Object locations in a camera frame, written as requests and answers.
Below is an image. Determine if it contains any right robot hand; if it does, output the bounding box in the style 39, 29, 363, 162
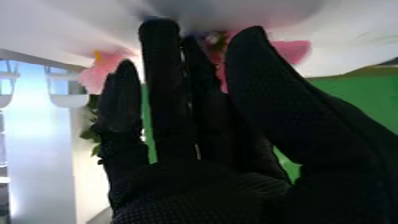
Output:
87, 17, 398, 224

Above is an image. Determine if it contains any pink flower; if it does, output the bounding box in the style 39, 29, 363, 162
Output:
77, 30, 315, 158

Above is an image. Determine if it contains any white sheet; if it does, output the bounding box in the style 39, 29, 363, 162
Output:
0, 0, 398, 78

